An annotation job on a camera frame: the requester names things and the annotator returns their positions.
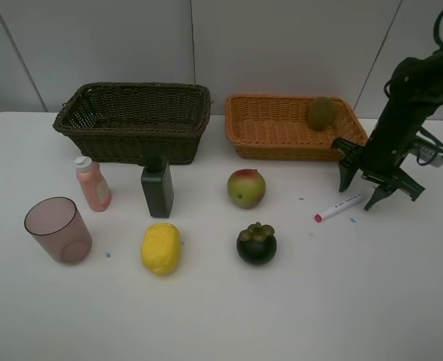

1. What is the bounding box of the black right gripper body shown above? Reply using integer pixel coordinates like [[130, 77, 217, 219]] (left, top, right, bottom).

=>
[[332, 114, 425, 201]]

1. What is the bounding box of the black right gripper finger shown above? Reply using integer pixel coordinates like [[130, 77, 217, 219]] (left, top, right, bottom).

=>
[[338, 159, 359, 193], [364, 184, 393, 211]]

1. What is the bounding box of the white marker pink cap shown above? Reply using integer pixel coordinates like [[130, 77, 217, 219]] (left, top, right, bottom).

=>
[[314, 193, 366, 223]]

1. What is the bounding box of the brown kiwi fruit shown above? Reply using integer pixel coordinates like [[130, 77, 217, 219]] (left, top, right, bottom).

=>
[[307, 97, 335, 131]]

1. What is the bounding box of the green red mango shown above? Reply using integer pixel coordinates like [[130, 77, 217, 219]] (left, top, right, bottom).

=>
[[227, 168, 266, 208]]

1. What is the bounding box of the dark purple mangosteen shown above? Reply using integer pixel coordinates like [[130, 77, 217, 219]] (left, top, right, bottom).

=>
[[236, 222, 277, 265]]

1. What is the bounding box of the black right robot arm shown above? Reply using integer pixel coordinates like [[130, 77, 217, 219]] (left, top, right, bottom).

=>
[[332, 50, 443, 210]]

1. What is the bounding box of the orange wicker basket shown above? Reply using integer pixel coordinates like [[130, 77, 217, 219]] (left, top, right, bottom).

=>
[[225, 95, 368, 162]]

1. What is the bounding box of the black bottle green label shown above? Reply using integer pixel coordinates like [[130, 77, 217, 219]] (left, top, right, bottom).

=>
[[140, 144, 174, 218]]

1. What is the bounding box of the yellow lemon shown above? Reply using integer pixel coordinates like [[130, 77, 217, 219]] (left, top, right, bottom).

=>
[[140, 223, 182, 276]]

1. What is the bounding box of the dark brown wicker basket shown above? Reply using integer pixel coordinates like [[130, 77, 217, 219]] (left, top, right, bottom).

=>
[[53, 82, 211, 165]]

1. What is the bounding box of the pink bottle white cap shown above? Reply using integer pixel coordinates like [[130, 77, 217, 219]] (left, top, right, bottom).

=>
[[74, 156, 111, 212]]

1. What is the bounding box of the translucent pink plastic cup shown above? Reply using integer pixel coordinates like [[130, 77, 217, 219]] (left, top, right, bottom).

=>
[[24, 196, 93, 265]]

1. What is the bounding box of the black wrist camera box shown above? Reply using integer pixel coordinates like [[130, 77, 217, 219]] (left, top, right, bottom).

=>
[[410, 135, 443, 168]]

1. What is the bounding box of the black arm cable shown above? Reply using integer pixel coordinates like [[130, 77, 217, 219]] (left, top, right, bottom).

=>
[[383, 4, 443, 166]]

